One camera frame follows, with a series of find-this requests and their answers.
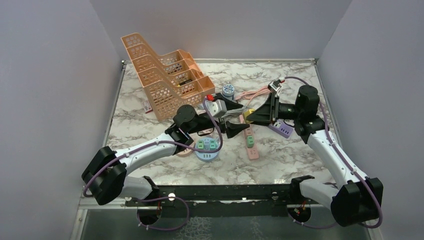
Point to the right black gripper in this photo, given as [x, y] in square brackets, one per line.
[268, 112]

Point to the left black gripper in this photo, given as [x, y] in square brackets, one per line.
[232, 128]

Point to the yellow usb charger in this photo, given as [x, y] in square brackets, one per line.
[245, 115]

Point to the dark green usb charger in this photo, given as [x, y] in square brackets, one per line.
[250, 142]

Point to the teal usb charger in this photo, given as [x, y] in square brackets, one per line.
[212, 144]

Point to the brown pink usb charger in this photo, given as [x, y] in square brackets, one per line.
[248, 132]

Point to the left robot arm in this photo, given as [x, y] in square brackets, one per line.
[106, 176]

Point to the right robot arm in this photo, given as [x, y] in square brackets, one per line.
[356, 198]

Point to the purple power strip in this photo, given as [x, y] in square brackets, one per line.
[281, 128]

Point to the blue round power socket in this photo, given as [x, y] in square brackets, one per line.
[207, 156]

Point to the round blue patterned tin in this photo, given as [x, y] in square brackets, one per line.
[228, 91]

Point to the pink round power socket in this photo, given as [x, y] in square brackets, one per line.
[185, 153]

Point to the orange plastic file organizer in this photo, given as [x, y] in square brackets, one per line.
[170, 80]

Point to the red white small box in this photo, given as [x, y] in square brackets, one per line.
[147, 107]

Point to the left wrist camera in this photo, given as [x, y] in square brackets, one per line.
[215, 106]

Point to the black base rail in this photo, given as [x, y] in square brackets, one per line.
[215, 201]

